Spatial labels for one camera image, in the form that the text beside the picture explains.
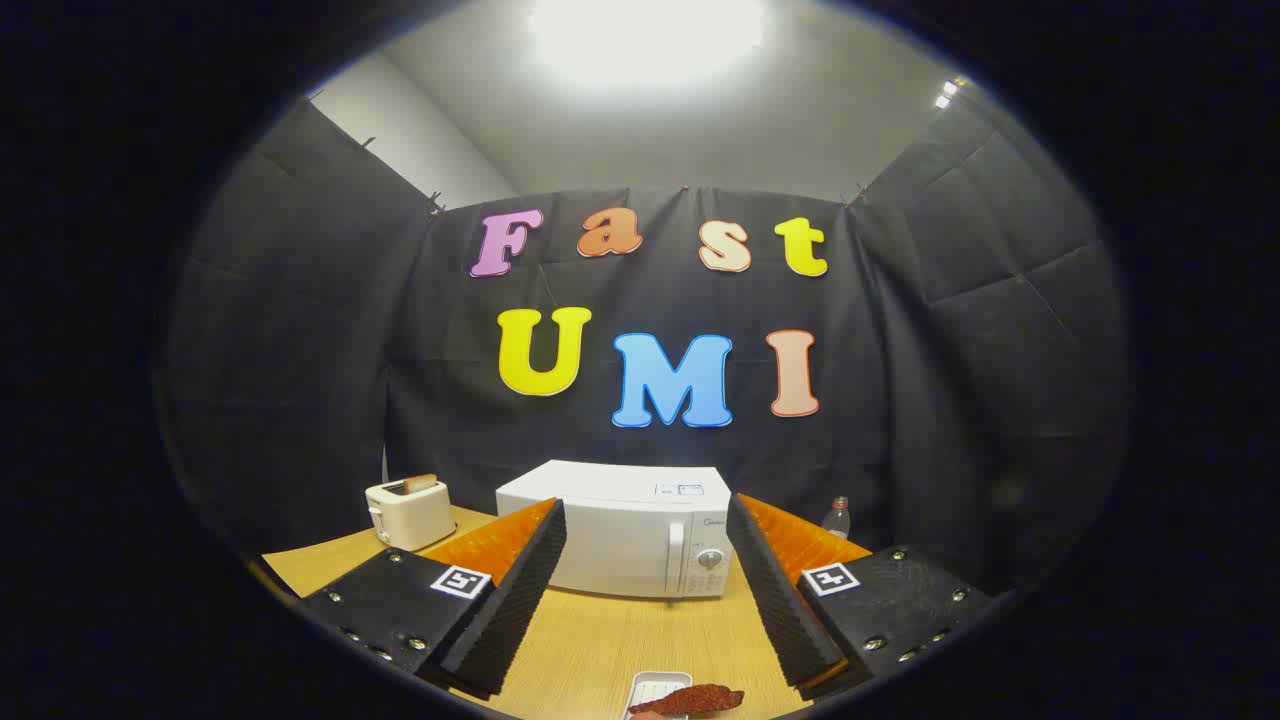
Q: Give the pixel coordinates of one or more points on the clear plastic water bottle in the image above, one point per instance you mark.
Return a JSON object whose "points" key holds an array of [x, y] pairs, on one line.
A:
{"points": [[837, 518]]}

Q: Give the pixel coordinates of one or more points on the white toaster oven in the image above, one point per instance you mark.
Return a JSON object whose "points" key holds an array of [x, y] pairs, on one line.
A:
{"points": [[620, 540]]}

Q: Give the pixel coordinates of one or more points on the ceiling light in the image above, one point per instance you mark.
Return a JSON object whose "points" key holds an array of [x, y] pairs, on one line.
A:
{"points": [[650, 40]]}

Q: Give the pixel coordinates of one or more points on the white ribbed tray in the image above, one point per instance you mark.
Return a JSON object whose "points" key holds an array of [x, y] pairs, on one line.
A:
{"points": [[655, 685]]}

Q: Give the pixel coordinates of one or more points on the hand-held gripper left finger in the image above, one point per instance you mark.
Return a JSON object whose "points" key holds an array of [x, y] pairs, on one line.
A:
{"points": [[510, 610]]}

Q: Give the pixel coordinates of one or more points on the brown fried chicken piece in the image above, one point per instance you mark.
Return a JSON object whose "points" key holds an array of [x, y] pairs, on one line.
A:
{"points": [[700, 698]]}

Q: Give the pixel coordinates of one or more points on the toast slice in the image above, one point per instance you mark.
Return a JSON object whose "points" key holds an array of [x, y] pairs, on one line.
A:
{"points": [[420, 483]]}

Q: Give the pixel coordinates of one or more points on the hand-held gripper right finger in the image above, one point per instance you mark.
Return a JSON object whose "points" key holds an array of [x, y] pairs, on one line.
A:
{"points": [[780, 600]]}

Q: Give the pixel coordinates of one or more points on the cream bread toaster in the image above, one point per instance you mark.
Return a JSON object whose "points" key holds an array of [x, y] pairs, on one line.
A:
{"points": [[410, 515]]}

